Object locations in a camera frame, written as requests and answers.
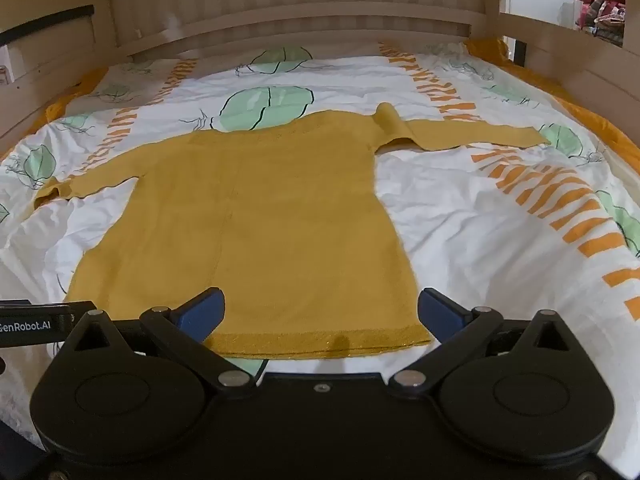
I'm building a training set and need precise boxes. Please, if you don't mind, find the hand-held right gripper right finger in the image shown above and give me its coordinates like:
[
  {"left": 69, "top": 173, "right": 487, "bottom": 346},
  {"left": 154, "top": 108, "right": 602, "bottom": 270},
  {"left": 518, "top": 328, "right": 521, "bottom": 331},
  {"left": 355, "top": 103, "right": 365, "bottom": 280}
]
[{"left": 387, "top": 287, "right": 585, "bottom": 397}]

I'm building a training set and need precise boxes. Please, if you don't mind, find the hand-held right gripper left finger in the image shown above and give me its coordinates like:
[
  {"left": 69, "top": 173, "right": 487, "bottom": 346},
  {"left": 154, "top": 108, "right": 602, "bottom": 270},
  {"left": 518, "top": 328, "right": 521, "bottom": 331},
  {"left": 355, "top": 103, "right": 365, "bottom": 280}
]
[{"left": 60, "top": 287, "right": 261, "bottom": 397}]

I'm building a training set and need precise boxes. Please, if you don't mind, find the mustard yellow knit sweater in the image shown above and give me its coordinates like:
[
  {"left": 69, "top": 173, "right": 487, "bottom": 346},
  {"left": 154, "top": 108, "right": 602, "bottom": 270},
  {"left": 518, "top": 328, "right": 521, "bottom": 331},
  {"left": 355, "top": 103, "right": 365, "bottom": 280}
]
[{"left": 34, "top": 102, "right": 547, "bottom": 361}]

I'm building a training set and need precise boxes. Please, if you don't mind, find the pile of colourful clothes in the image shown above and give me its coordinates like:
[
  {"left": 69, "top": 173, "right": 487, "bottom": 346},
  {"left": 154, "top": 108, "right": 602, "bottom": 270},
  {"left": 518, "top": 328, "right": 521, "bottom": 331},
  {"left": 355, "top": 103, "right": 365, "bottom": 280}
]
[{"left": 572, "top": 0, "right": 628, "bottom": 47}]

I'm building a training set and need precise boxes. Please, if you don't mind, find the white leaf-print bed cover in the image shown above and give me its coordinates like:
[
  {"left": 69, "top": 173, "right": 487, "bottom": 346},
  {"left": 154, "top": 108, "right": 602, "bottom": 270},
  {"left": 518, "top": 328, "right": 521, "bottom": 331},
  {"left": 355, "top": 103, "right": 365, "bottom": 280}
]
[{"left": 0, "top": 40, "right": 640, "bottom": 441}]

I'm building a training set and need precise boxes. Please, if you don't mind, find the orange yellow bed sheet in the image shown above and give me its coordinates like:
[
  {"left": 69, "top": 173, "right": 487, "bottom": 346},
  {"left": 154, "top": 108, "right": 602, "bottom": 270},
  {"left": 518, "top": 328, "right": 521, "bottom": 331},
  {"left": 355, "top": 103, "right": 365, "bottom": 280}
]
[{"left": 30, "top": 37, "right": 640, "bottom": 166}]

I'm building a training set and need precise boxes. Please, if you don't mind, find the wooden bed frame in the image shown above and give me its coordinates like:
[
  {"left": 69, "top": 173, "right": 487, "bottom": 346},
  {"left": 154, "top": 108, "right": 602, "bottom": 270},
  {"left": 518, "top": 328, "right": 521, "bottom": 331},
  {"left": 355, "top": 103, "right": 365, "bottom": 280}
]
[{"left": 0, "top": 0, "right": 640, "bottom": 156}]

